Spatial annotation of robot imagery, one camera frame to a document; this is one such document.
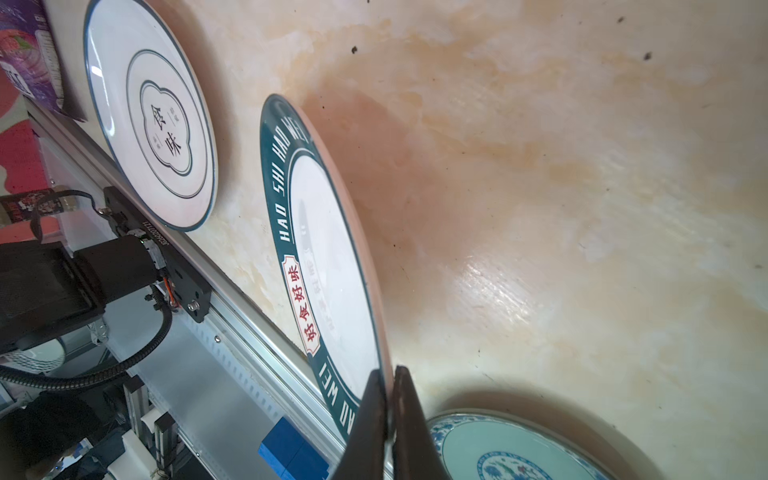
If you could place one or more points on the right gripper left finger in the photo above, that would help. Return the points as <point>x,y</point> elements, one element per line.
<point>364,454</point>

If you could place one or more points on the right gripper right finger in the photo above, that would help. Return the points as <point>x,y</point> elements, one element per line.
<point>414,453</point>

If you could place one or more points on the white plate black line pattern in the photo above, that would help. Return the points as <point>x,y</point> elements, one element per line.
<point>151,111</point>

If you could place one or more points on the purple snack packet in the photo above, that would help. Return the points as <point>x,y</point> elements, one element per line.
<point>29,56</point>

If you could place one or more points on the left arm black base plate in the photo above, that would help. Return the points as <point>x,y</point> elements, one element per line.
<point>190,290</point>

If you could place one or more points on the teal blue patterned plate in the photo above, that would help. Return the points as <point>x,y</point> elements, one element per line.
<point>483,446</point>

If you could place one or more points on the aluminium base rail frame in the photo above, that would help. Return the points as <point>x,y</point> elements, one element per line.
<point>225,379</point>

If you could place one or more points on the large green rim lettered plate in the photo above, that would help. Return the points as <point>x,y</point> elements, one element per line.
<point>328,272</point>

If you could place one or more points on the blue block on rail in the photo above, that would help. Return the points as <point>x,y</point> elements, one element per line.
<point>290,455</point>

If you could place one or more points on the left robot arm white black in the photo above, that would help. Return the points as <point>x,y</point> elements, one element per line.
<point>47,292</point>

